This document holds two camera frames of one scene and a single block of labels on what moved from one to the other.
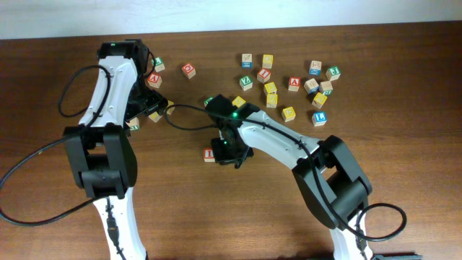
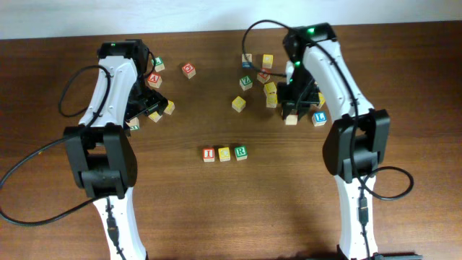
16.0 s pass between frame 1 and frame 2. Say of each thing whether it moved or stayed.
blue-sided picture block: stayed
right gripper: moved
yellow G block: stayed
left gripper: stayed
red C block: stayed
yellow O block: stayed
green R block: moved
